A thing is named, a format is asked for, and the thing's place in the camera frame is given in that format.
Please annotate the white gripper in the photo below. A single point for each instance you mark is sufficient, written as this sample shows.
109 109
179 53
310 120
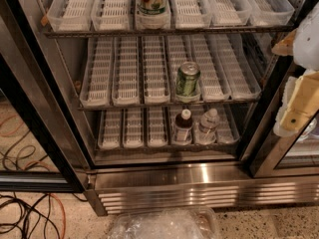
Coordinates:
307 47

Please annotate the green soda can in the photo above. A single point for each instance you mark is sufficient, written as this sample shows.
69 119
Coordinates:
187 77

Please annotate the stainless steel fridge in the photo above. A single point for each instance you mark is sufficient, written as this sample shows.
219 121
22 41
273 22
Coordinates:
271 165

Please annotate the open glass fridge door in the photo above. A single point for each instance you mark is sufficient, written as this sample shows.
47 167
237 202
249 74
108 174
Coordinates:
35 78

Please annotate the clear water bottle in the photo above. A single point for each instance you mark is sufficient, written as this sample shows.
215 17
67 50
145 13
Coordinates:
207 127

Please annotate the dark juice bottle white cap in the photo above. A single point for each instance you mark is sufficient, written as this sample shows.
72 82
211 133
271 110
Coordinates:
182 126

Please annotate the clear plastic bin on floor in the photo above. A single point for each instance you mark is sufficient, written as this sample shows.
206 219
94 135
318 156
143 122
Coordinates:
172 223

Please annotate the top wire shelf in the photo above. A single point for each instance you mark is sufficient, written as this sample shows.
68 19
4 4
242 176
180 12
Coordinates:
167 32

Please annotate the wire shelf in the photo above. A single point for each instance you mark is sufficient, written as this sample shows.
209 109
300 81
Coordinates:
171 104
167 32
170 148

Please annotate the middle wire shelf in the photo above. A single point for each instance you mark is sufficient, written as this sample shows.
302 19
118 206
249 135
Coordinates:
171 104

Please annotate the bottom wire shelf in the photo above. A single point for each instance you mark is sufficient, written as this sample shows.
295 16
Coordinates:
170 148

